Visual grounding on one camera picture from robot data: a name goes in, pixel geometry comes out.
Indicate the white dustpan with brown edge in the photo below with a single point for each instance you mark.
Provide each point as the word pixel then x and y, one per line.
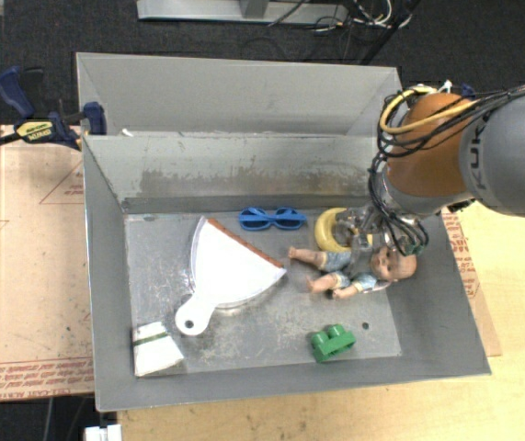
pixel 230 269

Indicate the grey metal bin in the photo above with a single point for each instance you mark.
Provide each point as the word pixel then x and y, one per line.
pixel 243 177

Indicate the baby doll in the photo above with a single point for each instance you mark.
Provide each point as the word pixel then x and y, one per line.
pixel 393 264

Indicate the brown cardboard board red print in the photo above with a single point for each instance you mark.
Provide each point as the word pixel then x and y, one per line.
pixel 41 255

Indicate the green toy brick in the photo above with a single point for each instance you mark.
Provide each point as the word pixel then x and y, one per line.
pixel 331 342

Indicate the white cloth with green stripe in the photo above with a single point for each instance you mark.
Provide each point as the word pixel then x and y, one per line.
pixel 154 352

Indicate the blue sunglasses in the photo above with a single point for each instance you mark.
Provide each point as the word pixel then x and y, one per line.
pixel 253 218

